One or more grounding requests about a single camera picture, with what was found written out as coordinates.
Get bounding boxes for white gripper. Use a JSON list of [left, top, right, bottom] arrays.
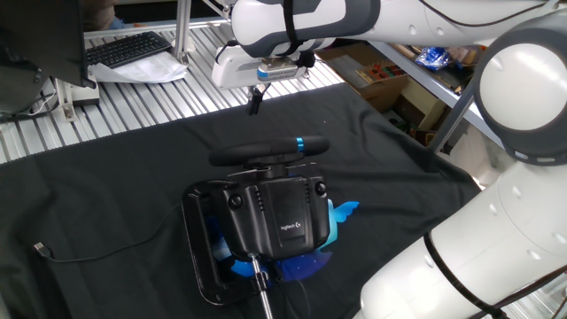
[[211, 45, 310, 117]]

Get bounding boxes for black Logitech wheel base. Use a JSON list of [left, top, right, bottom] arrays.
[[210, 166, 332, 261]]

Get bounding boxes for large open cardboard box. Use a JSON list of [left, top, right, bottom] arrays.
[[316, 42, 411, 112]]

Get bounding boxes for white paper sheets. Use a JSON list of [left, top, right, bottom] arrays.
[[88, 51, 190, 84]]

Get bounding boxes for colourful wooden block set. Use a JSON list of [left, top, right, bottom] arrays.
[[356, 60, 400, 85]]

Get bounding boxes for black computer keyboard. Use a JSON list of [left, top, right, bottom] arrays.
[[85, 30, 173, 70]]

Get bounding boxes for brown cardboard box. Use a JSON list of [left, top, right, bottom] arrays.
[[392, 77, 448, 133]]

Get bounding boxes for blue plastic bag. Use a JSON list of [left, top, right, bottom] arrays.
[[415, 46, 453, 72]]

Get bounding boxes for black table cloth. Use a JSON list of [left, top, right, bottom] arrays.
[[0, 82, 483, 319]]

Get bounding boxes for silver metal clamp rod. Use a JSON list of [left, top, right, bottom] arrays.
[[247, 253, 275, 319]]

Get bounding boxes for black computer monitor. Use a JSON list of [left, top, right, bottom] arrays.
[[0, 0, 97, 117]]

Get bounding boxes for silver wrist camera blue ends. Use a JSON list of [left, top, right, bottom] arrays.
[[256, 57, 299, 82]]

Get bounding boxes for aluminium frame post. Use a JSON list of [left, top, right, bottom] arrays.
[[174, 0, 195, 64]]

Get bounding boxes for thin black USB cable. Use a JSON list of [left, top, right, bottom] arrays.
[[33, 201, 185, 265]]

